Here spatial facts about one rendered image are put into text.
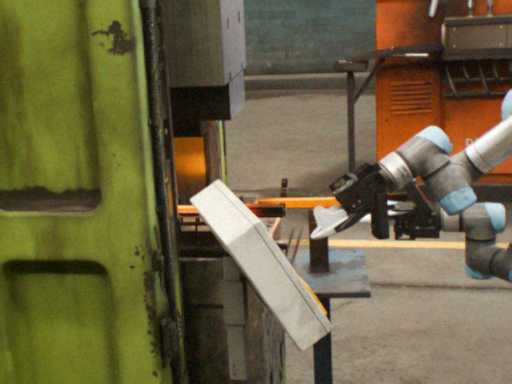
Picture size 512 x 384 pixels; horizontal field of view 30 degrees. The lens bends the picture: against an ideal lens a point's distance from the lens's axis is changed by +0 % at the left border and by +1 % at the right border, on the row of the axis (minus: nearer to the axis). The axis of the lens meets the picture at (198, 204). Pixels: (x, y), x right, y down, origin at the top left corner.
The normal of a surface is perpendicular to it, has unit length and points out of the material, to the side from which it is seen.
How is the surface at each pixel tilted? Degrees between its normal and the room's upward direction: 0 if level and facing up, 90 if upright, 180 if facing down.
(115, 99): 89
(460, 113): 90
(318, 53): 90
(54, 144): 89
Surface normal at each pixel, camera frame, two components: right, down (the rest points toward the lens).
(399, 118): -0.24, 0.29
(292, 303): 0.22, 0.25
